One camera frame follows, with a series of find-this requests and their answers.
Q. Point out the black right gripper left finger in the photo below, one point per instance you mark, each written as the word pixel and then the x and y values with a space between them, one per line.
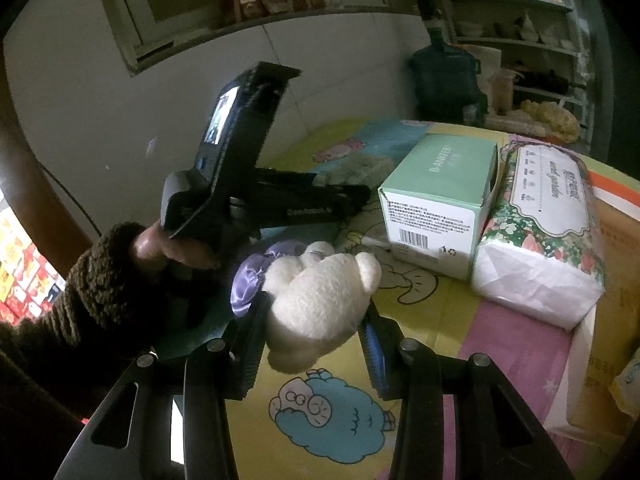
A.
pixel 223 369

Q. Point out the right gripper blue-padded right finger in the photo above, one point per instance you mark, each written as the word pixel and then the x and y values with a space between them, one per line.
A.
pixel 404 369

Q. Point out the white plush bear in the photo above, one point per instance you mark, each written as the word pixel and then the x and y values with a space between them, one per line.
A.
pixel 318 298

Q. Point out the brown fuzzy sleeve forearm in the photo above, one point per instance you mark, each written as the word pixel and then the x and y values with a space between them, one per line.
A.
pixel 106 316

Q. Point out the person's left hand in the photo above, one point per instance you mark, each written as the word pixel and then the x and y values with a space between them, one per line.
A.
pixel 153 249

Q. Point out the colourful cartoon table cloth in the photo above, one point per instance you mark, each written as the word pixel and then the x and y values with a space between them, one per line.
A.
pixel 459 383

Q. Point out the mint green carton box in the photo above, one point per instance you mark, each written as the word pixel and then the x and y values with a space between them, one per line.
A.
pixel 436 202

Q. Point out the floral tissue pack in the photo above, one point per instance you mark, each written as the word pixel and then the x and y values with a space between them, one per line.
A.
pixel 541 252

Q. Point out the orange rimmed cardboard tray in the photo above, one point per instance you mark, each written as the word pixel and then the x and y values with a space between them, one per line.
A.
pixel 604 342

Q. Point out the white yellow snack packet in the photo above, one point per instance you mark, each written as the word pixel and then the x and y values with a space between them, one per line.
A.
pixel 625 388

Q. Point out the beige sack on floor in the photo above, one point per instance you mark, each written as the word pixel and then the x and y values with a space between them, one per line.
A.
pixel 559 123

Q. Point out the white paper bag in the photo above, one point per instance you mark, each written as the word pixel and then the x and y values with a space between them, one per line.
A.
pixel 490 65

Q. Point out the metal storage shelf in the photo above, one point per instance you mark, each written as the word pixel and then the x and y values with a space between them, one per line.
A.
pixel 547 42

